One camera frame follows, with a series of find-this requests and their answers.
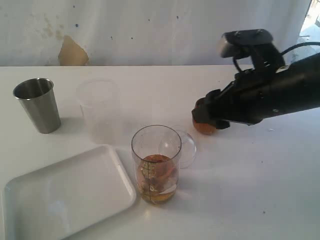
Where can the white rectangular tray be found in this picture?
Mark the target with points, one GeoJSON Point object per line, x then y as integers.
{"type": "Point", "coordinates": [64, 198]}

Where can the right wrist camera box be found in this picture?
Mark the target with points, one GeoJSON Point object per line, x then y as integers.
{"type": "Point", "coordinates": [235, 43]}

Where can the translucent plastic container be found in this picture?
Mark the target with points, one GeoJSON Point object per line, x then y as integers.
{"type": "Point", "coordinates": [98, 101]}

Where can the clear measuring cylinder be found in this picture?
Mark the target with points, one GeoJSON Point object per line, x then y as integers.
{"type": "Point", "coordinates": [156, 152]}

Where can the brown wooden cup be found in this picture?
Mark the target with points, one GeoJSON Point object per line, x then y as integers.
{"type": "Point", "coordinates": [203, 128]}

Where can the stainless steel cup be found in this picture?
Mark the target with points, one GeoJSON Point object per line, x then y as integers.
{"type": "Point", "coordinates": [37, 98]}

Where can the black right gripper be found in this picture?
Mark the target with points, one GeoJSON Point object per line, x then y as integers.
{"type": "Point", "coordinates": [246, 100]}

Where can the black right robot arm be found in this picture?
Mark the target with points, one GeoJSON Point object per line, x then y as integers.
{"type": "Point", "coordinates": [297, 88]}

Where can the clear dome strainer lid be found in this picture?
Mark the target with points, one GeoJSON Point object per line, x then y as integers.
{"type": "Point", "coordinates": [188, 146]}

